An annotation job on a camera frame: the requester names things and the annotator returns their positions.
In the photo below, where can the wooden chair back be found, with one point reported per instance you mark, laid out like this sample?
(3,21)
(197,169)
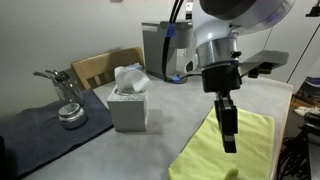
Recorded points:
(100,66)

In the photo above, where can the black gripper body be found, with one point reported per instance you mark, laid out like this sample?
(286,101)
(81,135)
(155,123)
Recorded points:
(221,76)

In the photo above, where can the grey tissue box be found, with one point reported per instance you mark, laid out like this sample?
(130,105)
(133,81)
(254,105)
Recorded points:
(128,110)

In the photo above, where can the black metal stand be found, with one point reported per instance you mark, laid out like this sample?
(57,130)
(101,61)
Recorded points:
(311,125)

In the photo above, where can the light blue package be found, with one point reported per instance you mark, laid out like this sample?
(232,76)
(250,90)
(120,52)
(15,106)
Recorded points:
(136,67)

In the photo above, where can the yellow microfiber towel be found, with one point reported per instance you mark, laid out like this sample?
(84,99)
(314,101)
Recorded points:
(200,153)

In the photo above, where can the round silver metal container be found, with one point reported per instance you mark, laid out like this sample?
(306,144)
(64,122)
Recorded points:
(72,116)

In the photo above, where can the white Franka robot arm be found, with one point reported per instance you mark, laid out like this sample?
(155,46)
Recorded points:
(233,20)

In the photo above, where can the grey pod coffee maker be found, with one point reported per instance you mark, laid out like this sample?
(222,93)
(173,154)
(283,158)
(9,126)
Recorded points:
(153,50)

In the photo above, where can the clear glass jar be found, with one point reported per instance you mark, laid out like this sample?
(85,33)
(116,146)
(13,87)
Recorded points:
(70,91)

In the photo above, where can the wrist camera mount plate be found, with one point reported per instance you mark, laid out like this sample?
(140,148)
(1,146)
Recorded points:
(266,60)

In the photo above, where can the metal utensils in jar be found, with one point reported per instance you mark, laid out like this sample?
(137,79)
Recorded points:
(50,76)

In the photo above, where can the dark blue cloth mat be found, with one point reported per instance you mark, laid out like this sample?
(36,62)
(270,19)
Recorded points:
(33,140)

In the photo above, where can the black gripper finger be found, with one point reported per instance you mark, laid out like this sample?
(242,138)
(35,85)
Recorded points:
(217,110)
(230,126)

